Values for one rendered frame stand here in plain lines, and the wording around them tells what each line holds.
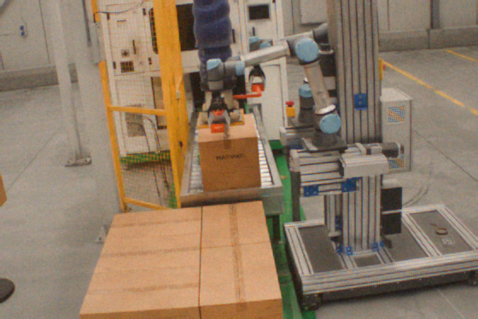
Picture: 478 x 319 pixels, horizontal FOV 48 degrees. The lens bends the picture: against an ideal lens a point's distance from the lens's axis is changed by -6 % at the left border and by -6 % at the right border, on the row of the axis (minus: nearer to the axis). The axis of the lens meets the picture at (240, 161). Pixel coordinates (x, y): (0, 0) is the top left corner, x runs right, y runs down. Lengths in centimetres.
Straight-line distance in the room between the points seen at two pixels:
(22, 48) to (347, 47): 1046
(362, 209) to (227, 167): 95
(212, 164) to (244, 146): 25
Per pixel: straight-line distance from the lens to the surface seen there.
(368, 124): 345
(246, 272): 296
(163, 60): 435
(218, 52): 344
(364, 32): 333
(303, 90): 364
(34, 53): 1303
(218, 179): 385
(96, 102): 444
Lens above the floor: 205
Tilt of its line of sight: 19 degrees down
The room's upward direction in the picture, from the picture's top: 5 degrees counter-clockwise
